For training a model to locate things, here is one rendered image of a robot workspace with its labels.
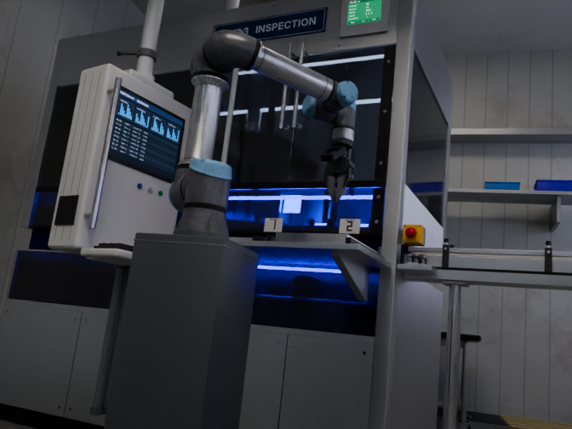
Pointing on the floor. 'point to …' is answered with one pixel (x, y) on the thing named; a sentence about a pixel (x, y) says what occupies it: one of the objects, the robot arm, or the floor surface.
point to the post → (393, 220)
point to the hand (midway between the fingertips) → (334, 197)
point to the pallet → (532, 423)
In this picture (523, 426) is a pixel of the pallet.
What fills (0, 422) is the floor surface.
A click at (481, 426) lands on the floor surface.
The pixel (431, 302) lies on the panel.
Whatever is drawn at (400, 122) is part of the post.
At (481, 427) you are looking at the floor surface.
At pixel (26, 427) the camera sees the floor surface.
